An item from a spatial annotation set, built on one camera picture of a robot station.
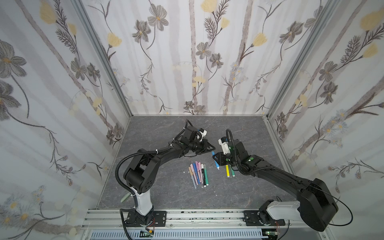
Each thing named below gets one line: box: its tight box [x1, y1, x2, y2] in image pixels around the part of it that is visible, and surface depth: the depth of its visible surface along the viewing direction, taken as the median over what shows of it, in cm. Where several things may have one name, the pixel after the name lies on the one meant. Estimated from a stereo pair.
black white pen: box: [201, 163, 207, 188], surface depth 90 cm
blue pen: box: [192, 163, 200, 185], surface depth 90 cm
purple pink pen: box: [195, 161, 202, 183], surface depth 92 cm
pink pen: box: [198, 162, 204, 184], surface depth 92 cm
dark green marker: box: [203, 164, 209, 186], surface depth 90 cm
